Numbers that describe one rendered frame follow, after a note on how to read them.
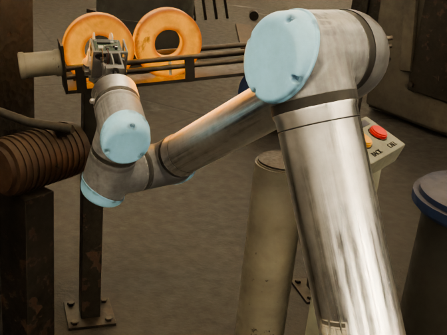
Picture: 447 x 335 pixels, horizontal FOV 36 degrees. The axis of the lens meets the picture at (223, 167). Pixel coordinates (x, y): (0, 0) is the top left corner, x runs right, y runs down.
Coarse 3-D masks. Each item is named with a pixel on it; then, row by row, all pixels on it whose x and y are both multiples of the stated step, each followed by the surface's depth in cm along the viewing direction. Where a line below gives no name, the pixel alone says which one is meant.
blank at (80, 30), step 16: (80, 16) 150; (96, 16) 149; (112, 16) 151; (80, 32) 149; (96, 32) 150; (112, 32) 151; (128, 32) 152; (64, 48) 149; (80, 48) 150; (128, 48) 154
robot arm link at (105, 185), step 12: (96, 156) 128; (144, 156) 136; (84, 168) 133; (96, 168) 129; (108, 168) 128; (120, 168) 129; (132, 168) 132; (144, 168) 135; (84, 180) 133; (96, 180) 130; (108, 180) 130; (120, 180) 131; (132, 180) 134; (144, 180) 136; (84, 192) 134; (96, 192) 132; (108, 192) 132; (120, 192) 133; (132, 192) 137; (96, 204) 134; (108, 204) 134
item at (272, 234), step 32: (256, 160) 152; (256, 192) 152; (288, 192) 149; (256, 224) 154; (288, 224) 152; (256, 256) 156; (288, 256) 156; (256, 288) 158; (288, 288) 161; (256, 320) 161
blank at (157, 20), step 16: (144, 16) 154; (160, 16) 153; (176, 16) 154; (144, 32) 153; (160, 32) 155; (192, 32) 157; (144, 48) 155; (192, 48) 158; (144, 64) 156; (160, 64) 157
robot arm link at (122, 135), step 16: (112, 96) 127; (128, 96) 128; (96, 112) 128; (112, 112) 124; (128, 112) 124; (96, 128) 127; (112, 128) 122; (128, 128) 122; (144, 128) 124; (96, 144) 127; (112, 144) 123; (128, 144) 124; (144, 144) 125; (112, 160) 125; (128, 160) 126
